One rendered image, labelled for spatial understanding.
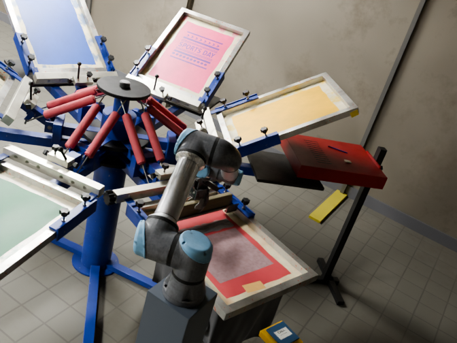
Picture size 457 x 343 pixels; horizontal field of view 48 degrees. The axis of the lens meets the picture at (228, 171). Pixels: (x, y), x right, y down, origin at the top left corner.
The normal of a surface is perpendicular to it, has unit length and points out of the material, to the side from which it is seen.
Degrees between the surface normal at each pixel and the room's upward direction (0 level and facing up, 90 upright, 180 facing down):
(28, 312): 0
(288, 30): 90
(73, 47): 32
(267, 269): 0
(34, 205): 0
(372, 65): 90
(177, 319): 90
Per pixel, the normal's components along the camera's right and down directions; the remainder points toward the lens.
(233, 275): 0.25, -0.85
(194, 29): 0.03, -0.52
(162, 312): -0.52, 0.29
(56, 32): 0.54, -0.45
